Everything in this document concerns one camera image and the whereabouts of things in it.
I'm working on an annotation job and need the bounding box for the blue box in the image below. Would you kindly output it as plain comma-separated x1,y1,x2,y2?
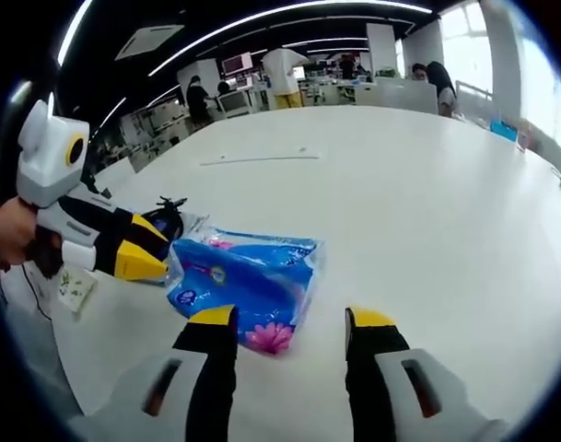
489,119,520,142

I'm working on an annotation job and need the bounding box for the black cable coil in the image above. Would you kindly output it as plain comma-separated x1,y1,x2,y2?
139,196,189,243

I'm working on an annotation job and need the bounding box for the ceiling air conditioner unit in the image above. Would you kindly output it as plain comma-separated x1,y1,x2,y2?
115,25,185,62

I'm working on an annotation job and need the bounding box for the wall monitor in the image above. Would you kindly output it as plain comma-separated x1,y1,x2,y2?
222,52,253,75

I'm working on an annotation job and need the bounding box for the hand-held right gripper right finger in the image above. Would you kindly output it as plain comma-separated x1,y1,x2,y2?
344,306,509,442

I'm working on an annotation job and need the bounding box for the person's left hand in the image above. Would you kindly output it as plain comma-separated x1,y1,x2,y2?
0,195,40,269

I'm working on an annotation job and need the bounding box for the blue mouse pad package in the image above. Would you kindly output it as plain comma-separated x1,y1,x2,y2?
169,212,212,243

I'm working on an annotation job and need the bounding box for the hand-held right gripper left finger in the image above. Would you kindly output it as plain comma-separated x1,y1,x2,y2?
70,303,240,442

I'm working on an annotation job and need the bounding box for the blue tissue pack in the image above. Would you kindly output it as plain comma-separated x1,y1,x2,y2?
163,224,326,356

